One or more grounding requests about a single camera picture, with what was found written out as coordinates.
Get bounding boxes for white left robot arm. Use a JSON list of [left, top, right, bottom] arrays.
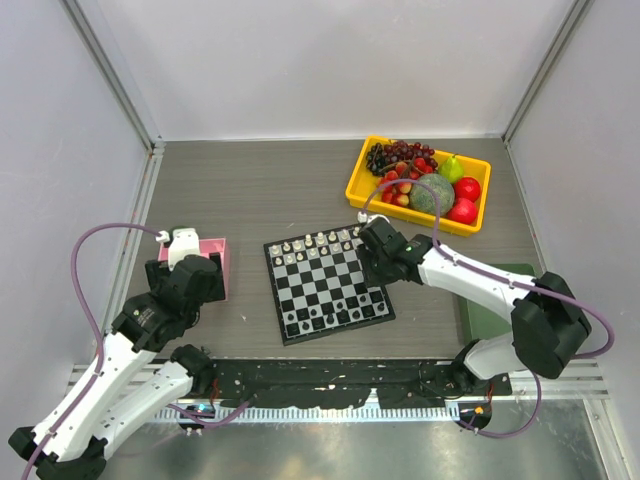
[[8, 253, 226, 479]]

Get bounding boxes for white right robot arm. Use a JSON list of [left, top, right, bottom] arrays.
[[357, 213, 592, 394]]

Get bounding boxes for black white chess board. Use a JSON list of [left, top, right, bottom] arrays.
[[263, 224, 396, 346]]

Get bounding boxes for pink plastic box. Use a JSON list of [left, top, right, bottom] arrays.
[[157, 237, 232, 304]]

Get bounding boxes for green netted melon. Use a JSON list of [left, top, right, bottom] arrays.
[[409, 173, 455, 216]]

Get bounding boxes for red apple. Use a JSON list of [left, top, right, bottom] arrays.
[[447, 198, 478, 225], [453, 177, 482, 202]]

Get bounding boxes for dark grape bunch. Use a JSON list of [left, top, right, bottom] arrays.
[[365, 140, 438, 177]]

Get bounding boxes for green pear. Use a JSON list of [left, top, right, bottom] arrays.
[[438, 155, 465, 184]]

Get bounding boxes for green plastic tray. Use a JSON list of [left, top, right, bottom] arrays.
[[456, 263, 536, 345]]

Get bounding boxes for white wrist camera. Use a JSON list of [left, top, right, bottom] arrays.
[[155, 227, 201, 271]]

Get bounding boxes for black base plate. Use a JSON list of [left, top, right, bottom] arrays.
[[192, 359, 512, 410]]

